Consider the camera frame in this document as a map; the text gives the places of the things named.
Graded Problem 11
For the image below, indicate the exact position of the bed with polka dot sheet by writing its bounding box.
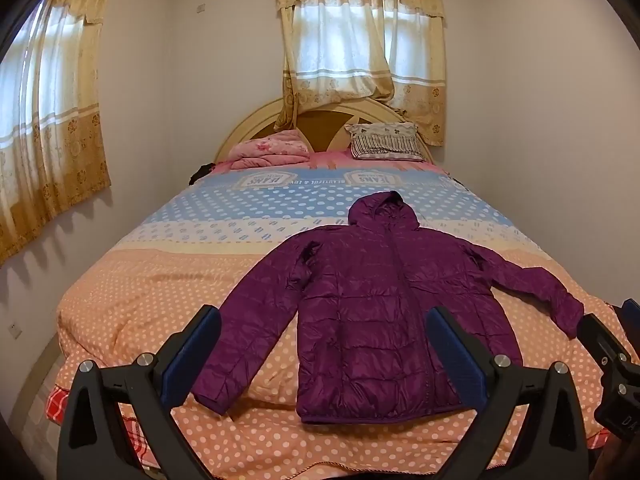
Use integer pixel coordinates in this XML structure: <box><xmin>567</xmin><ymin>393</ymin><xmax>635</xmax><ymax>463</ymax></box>
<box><xmin>56</xmin><ymin>147</ymin><xmax>640</xmax><ymax>480</ymax></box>

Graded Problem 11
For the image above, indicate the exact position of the red plaid cloth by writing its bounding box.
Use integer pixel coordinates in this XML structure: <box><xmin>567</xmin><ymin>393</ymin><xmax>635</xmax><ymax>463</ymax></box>
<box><xmin>45</xmin><ymin>385</ymin><xmax>161</xmax><ymax>471</ymax></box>

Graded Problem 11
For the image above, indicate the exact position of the striped pillow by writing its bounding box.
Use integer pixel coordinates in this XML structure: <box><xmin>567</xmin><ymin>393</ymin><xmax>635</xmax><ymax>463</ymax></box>
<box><xmin>345</xmin><ymin>121</ymin><xmax>425</xmax><ymax>161</ymax></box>

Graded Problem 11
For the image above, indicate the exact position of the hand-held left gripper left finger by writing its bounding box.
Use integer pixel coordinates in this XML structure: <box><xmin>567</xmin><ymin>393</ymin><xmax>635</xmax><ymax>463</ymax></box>
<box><xmin>57</xmin><ymin>304</ymin><xmax>223</xmax><ymax>480</ymax></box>

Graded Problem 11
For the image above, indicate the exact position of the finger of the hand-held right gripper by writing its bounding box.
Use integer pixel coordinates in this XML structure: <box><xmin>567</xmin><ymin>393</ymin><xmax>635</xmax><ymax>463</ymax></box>
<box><xmin>578</xmin><ymin>312</ymin><xmax>632</xmax><ymax>369</ymax></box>
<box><xmin>621</xmin><ymin>298</ymin><xmax>640</xmax><ymax>331</ymax></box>

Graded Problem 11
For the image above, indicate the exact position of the cream wooden headboard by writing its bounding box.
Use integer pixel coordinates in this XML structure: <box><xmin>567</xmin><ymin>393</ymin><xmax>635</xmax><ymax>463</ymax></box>
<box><xmin>214</xmin><ymin>96</ymin><xmax>436</xmax><ymax>163</ymax></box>

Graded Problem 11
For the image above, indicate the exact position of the cream gold window curtain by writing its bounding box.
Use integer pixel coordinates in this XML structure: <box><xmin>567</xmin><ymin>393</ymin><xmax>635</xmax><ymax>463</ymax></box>
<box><xmin>275</xmin><ymin>0</ymin><xmax>447</xmax><ymax>147</ymax></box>
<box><xmin>0</xmin><ymin>0</ymin><xmax>117</xmax><ymax>267</ymax></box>

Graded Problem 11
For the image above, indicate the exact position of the dark cloth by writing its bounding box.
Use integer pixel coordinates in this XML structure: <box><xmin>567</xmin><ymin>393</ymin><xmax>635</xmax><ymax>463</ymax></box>
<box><xmin>187</xmin><ymin>162</ymin><xmax>217</xmax><ymax>186</ymax></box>

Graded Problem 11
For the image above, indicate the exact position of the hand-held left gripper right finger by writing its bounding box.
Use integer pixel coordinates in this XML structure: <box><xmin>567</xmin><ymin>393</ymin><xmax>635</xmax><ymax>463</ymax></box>
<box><xmin>425</xmin><ymin>306</ymin><xmax>591</xmax><ymax>480</ymax></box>

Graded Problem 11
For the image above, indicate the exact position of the purple hooded puffer jacket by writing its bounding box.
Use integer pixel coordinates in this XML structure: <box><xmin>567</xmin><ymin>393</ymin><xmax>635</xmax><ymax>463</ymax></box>
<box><xmin>192</xmin><ymin>191</ymin><xmax>586</xmax><ymax>425</ymax></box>

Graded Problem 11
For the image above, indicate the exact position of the pink floral folded blanket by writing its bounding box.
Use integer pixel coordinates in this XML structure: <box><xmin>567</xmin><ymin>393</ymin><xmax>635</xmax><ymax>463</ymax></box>
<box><xmin>227</xmin><ymin>129</ymin><xmax>312</xmax><ymax>171</ymax></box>

